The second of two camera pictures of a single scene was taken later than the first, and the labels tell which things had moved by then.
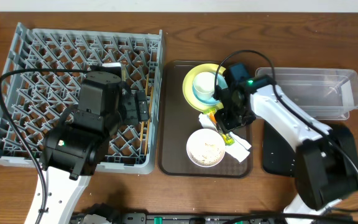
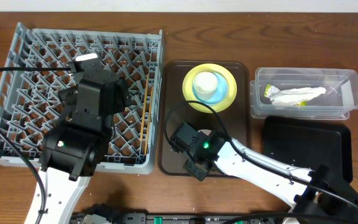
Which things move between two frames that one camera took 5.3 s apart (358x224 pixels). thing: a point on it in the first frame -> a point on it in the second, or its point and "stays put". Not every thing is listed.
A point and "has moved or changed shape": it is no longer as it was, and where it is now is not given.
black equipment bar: [111, 214] stays put
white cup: [204, 85] stays put
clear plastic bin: [316, 93] stays put
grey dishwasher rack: [41, 81] stays put
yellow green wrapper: [226, 137] has moved or changed shape
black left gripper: [142, 106] -> [93, 74]
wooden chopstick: [148, 121] stays put
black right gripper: [221, 115] -> [199, 175]
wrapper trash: [237, 150] -> [293, 96]
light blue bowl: [221, 82] stays put
